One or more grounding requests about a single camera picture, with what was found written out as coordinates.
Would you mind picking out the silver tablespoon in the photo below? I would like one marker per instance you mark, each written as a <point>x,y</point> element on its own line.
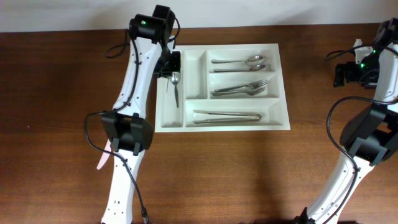
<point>254,60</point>
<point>255,68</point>

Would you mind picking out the white plastic cutlery tray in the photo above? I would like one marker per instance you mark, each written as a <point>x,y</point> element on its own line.
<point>198,81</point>

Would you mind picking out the pink handled utensil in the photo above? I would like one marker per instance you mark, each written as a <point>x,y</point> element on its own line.
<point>105,155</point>

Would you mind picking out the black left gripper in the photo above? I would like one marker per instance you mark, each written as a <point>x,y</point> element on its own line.
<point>177,67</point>

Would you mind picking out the dark chopstick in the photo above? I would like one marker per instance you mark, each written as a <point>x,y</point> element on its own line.
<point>228,113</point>
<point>228,120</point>

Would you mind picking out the silver fork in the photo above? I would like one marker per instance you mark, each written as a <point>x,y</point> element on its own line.
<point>252,85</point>
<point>248,92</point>

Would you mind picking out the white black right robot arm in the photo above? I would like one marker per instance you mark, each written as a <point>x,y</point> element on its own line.
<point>371,136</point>

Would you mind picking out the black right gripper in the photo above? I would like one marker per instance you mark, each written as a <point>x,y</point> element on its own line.
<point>350,75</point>

